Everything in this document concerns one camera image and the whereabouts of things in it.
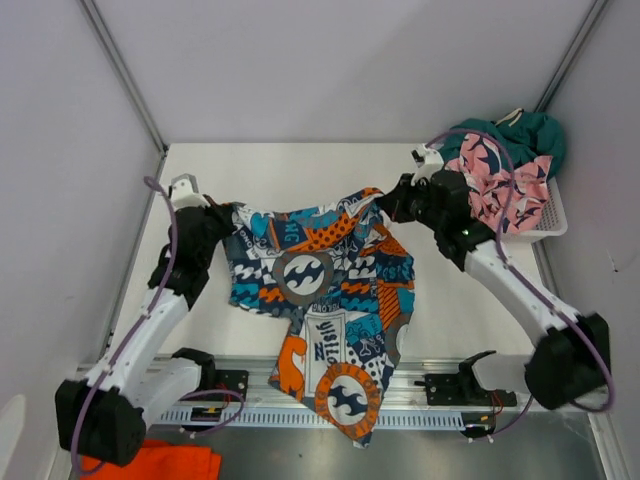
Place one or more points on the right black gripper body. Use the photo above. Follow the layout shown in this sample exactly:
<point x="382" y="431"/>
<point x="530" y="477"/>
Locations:
<point x="413" y="202"/>

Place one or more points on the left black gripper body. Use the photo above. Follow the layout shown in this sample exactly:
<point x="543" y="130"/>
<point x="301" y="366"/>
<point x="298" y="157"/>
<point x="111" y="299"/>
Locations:
<point x="217" y="225"/>

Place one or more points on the patterned orange blue shorts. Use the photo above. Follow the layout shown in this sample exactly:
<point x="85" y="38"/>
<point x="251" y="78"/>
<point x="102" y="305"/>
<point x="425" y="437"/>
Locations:
<point x="346" y="287"/>

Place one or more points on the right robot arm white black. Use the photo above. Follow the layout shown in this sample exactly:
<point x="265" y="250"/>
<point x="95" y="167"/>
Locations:
<point x="570" y="363"/>

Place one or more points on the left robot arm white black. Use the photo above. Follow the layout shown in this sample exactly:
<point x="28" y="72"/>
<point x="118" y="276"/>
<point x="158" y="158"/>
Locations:
<point x="106" y="414"/>

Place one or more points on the pink patterned shorts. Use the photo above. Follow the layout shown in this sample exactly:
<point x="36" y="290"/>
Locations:
<point x="509" y="202"/>

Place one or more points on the teal green shorts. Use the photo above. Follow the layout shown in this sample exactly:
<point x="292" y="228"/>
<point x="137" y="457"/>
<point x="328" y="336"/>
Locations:
<point x="524" y="135"/>

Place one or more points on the folded orange shorts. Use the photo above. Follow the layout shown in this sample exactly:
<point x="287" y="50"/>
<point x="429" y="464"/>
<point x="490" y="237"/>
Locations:
<point x="160" y="460"/>

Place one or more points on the white plastic basket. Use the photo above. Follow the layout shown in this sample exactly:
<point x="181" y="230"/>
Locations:
<point x="553" y="221"/>

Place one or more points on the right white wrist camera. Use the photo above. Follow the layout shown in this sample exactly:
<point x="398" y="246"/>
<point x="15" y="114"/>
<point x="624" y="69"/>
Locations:
<point x="428" y="161"/>

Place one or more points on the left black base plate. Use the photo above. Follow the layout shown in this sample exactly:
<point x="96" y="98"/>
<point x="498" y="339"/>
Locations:
<point x="228" y="386"/>

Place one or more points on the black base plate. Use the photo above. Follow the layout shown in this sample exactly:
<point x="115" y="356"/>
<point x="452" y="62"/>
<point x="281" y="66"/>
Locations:
<point x="462" y="390"/>
<point x="228" y="386"/>

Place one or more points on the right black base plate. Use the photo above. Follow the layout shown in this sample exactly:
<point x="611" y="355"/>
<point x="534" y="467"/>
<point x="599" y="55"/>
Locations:
<point x="462" y="390"/>

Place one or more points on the aluminium mounting rail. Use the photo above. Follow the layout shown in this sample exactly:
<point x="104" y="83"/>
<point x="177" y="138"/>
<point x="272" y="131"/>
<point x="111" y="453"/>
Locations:
<point x="401" y="393"/>

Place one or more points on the white slotted cable duct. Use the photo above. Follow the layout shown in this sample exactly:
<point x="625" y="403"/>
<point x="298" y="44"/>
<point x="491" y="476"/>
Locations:
<point x="415" y="419"/>

